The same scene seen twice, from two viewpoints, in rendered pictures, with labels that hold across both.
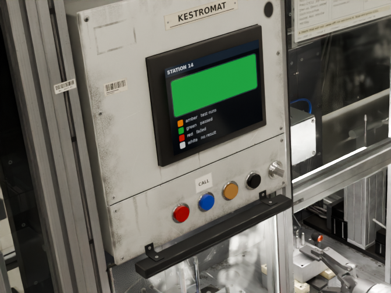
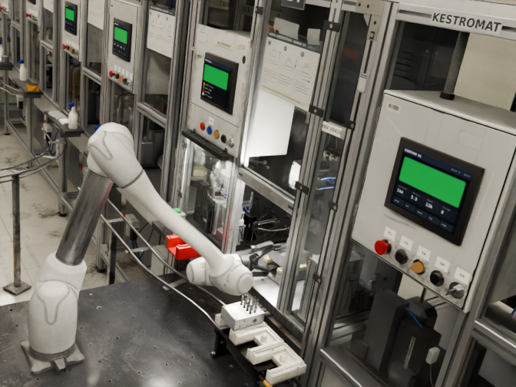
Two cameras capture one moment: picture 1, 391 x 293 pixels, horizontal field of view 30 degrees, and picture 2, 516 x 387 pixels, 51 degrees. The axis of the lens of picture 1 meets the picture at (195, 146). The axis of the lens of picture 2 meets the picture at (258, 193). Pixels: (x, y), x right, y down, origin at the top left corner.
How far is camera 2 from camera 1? 263 cm
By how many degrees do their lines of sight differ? 80
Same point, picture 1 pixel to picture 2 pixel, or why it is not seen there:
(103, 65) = (198, 46)
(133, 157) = (197, 88)
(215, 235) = (199, 141)
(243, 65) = (223, 75)
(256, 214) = (211, 149)
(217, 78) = (216, 74)
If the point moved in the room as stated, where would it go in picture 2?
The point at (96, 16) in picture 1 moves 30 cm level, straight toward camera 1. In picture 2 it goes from (200, 27) to (128, 17)
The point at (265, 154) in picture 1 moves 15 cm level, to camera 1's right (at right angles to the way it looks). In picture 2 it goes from (230, 131) to (227, 141)
